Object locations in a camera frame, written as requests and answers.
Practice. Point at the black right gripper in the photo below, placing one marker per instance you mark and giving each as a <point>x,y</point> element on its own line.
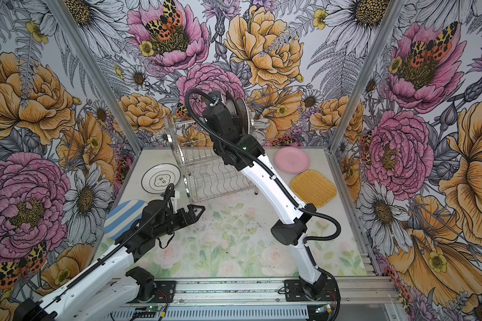
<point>213,138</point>

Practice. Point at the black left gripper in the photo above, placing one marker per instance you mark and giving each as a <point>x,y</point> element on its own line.
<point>185,220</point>

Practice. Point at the white plate orange sunburst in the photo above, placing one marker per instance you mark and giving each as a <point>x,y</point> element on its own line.
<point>246,117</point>

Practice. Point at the pink plastic plate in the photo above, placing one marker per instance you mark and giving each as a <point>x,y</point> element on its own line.
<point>292,160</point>

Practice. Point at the yellow woven-pattern tray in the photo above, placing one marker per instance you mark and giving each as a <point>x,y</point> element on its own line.
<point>313,187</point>

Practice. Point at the black square floral plate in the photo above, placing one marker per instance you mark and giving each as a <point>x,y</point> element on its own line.
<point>236,110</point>

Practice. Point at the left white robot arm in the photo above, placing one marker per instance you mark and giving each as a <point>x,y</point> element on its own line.
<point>113,279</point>

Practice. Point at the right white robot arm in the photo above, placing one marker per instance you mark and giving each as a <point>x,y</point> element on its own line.
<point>246,155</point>

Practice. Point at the chrome two-tier dish rack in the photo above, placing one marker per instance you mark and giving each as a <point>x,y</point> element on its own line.
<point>204,173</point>

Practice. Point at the white plate black clover outline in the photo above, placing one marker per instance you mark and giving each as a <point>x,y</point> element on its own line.
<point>157,178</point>

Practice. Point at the blue white striped plate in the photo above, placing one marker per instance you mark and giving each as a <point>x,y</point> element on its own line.
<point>122,217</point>

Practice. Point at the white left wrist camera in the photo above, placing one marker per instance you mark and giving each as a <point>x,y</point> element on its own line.
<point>175,196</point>

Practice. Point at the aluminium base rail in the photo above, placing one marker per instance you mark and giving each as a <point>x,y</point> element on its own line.
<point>361,298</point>

